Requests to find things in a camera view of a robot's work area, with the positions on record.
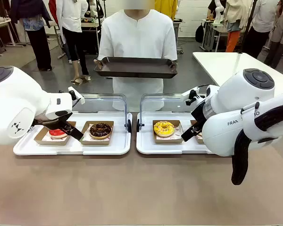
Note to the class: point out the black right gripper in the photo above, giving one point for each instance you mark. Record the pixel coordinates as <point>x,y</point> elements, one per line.
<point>199,113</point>

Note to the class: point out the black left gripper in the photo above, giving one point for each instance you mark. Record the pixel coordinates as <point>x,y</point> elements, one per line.
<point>50,123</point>

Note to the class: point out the chocolate donut's cardboard box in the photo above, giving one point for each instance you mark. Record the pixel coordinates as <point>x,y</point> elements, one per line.
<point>87,139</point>

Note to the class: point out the chocolate sprinkled donut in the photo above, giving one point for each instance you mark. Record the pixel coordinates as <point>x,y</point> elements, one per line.
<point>100,130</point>

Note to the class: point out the dark brown serving tray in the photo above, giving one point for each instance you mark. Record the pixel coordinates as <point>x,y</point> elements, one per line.
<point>135,68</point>

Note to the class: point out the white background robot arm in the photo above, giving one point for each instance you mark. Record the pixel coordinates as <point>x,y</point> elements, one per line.
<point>218,11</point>

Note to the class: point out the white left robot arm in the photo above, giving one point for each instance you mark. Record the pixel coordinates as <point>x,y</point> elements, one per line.
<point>14,99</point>

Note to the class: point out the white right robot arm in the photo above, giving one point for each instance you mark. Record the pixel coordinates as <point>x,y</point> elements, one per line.
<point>228,131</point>

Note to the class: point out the red glazed donut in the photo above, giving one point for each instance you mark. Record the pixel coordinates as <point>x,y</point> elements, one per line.
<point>57,134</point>

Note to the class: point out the yellow donut's cardboard box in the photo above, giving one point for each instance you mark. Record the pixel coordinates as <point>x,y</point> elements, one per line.
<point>167,140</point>

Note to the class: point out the red donut's cardboard box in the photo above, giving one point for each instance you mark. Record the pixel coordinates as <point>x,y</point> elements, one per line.
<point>44,139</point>

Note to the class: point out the yellow sprinkled donut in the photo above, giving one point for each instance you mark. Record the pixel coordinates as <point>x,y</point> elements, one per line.
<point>163,128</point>

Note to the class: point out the person in white tunic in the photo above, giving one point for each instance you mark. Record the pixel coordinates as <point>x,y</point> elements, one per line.
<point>136,33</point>

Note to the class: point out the person's left hand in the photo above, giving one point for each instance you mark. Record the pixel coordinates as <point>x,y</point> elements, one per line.
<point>174,66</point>

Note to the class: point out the person's right hand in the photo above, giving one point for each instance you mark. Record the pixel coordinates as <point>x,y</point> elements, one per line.
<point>98,64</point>

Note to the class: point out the white display tray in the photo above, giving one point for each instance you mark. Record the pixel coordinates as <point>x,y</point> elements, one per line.
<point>155,148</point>
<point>108,149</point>

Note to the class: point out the clear plastic display lid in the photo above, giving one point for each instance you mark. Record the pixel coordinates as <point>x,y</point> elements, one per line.
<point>160,103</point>
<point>108,103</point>

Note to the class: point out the white side table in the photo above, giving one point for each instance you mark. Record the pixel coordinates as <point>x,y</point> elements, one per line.
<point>217,63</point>

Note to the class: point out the black backpack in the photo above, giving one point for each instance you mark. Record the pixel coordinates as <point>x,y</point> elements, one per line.
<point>199,33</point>

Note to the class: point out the bystander in navy patterned shirt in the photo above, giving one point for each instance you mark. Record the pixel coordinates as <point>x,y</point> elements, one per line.
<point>37,37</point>

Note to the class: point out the bystander in orange trousers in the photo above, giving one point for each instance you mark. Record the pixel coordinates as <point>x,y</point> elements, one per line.
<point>233,35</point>

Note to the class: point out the bystander in white shirt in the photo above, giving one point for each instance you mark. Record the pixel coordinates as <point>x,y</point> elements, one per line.
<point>73,23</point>

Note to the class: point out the black tripod pole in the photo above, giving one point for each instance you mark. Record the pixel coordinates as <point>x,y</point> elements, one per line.
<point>248,23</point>

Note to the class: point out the bystander in black trousers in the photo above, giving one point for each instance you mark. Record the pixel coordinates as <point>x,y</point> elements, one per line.
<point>259,26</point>

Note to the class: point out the bystander in yellow top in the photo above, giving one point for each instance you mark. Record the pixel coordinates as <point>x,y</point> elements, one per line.
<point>166,7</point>

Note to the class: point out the bystander in grey shorts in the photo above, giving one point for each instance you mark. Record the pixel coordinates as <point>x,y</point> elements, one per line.
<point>279,35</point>

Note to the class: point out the white background desk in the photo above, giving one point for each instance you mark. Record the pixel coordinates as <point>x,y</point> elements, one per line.
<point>2,23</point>

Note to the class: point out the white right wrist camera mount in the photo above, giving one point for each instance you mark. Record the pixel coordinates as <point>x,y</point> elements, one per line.
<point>191,95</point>

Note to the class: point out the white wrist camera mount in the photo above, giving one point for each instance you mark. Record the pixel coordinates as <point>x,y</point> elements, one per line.
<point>191,95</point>
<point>76,95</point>

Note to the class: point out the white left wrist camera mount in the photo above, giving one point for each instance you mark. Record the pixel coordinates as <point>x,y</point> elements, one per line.
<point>76,95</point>

